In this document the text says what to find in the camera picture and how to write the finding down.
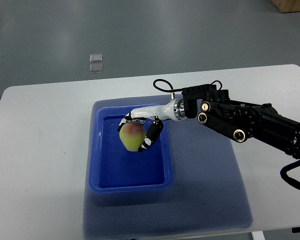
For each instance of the upper floor metal plate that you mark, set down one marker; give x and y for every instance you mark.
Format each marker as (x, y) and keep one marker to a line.
(96, 58)

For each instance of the green red peach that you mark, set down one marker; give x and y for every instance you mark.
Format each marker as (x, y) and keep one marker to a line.
(132, 135)

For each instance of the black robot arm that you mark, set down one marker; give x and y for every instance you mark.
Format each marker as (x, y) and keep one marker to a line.
(239, 120)

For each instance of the blue-grey textured mat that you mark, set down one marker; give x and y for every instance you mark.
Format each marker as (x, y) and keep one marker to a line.
(207, 192)

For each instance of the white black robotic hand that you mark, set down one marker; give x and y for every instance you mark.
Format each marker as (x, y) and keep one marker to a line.
(174, 110)

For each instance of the brown cardboard box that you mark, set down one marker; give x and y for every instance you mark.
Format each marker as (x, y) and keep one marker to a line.
(287, 6)

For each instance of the blue plastic tray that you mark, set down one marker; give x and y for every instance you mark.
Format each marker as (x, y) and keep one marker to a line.
(114, 169)

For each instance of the white table leg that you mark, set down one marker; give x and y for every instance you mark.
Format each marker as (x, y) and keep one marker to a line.
(257, 235)

